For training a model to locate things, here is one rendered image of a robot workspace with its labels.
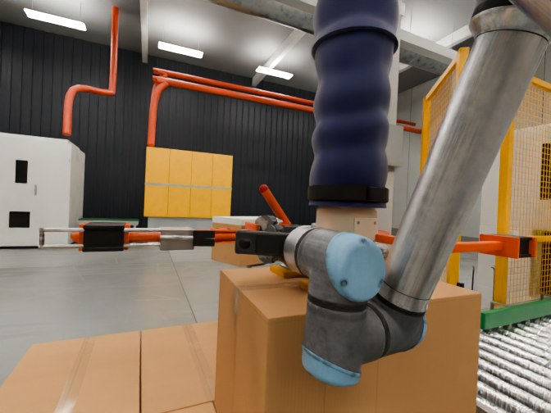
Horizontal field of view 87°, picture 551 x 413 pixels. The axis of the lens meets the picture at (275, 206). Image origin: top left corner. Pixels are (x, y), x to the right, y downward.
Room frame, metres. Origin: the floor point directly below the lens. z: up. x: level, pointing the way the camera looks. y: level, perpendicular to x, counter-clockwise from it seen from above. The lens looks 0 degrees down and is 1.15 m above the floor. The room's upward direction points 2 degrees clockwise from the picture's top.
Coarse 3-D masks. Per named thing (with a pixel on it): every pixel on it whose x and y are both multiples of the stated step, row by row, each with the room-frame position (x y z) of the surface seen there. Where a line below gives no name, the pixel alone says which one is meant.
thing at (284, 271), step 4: (280, 264) 0.89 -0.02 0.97; (272, 268) 0.88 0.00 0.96; (276, 268) 0.86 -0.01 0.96; (280, 268) 0.86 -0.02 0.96; (284, 268) 0.86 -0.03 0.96; (288, 268) 0.84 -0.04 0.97; (276, 272) 0.85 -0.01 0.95; (280, 272) 0.83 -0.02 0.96; (284, 272) 0.82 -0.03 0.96; (288, 272) 0.82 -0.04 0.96; (292, 272) 0.82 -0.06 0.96; (296, 272) 0.83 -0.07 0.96; (280, 276) 0.83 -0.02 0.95; (284, 276) 0.81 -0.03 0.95; (288, 276) 0.82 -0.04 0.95; (292, 276) 0.82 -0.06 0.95; (296, 276) 0.83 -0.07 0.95; (300, 276) 0.84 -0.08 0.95; (304, 276) 0.84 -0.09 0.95
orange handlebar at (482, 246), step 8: (72, 232) 0.56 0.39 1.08; (136, 232) 0.59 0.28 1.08; (144, 232) 0.60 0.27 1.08; (152, 232) 0.60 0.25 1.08; (216, 232) 0.66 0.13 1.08; (224, 232) 0.67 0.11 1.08; (232, 232) 0.67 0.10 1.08; (384, 232) 0.87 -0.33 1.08; (72, 240) 0.56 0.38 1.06; (136, 240) 0.59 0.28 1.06; (144, 240) 0.59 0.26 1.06; (152, 240) 0.60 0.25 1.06; (216, 240) 0.66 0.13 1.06; (224, 240) 0.67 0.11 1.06; (232, 240) 0.68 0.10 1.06; (376, 240) 0.77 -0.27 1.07; (384, 240) 0.75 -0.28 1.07; (392, 240) 0.72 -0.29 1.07; (456, 248) 0.63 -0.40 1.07; (464, 248) 0.64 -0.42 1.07; (472, 248) 0.66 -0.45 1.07; (480, 248) 0.67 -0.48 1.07; (488, 248) 0.68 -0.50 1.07; (496, 248) 0.70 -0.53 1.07
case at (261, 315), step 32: (224, 288) 0.83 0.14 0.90; (256, 288) 0.70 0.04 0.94; (288, 288) 0.71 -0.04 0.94; (448, 288) 0.78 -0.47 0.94; (224, 320) 0.81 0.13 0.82; (256, 320) 0.58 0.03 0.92; (288, 320) 0.54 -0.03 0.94; (448, 320) 0.71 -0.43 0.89; (224, 352) 0.80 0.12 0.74; (256, 352) 0.57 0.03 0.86; (288, 352) 0.54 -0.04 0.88; (416, 352) 0.67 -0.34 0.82; (448, 352) 0.71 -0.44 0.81; (224, 384) 0.79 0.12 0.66; (256, 384) 0.56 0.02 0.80; (288, 384) 0.54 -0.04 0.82; (320, 384) 0.57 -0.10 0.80; (384, 384) 0.63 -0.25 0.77; (416, 384) 0.67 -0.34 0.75; (448, 384) 0.71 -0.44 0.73
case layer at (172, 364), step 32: (32, 352) 1.11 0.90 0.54; (64, 352) 1.12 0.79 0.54; (96, 352) 1.13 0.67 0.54; (128, 352) 1.14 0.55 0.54; (160, 352) 1.15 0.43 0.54; (192, 352) 1.16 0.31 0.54; (32, 384) 0.92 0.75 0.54; (64, 384) 0.93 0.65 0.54; (96, 384) 0.94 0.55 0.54; (128, 384) 0.95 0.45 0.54; (160, 384) 0.95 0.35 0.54; (192, 384) 0.96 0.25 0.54
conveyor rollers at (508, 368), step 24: (480, 336) 1.44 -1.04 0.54; (504, 336) 1.44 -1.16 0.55; (528, 336) 1.48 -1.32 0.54; (480, 360) 1.19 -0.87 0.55; (504, 360) 1.20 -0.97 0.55; (528, 360) 1.26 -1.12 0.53; (480, 384) 1.02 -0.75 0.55; (504, 384) 1.03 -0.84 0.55; (528, 384) 1.04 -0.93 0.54; (504, 408) 0.94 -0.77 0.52; (528, 408) 0.90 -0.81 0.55
